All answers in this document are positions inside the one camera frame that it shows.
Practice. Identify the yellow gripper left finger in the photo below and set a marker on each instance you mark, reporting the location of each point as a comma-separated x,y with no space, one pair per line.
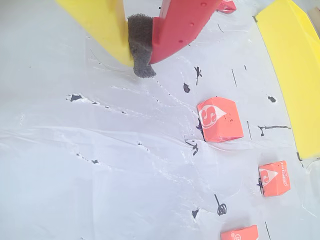
100,22

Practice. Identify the white plastic table cover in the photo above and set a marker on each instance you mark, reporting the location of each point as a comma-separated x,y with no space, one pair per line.
100,150

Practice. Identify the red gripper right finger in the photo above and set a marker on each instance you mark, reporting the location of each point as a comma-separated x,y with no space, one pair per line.
182,25

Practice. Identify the red-orange starburst candy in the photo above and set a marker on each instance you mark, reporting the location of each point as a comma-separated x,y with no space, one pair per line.
273,178
220,120
226,5
240,232

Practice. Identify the yellow three-compartment box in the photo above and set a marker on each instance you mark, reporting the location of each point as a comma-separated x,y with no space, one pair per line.
287,62

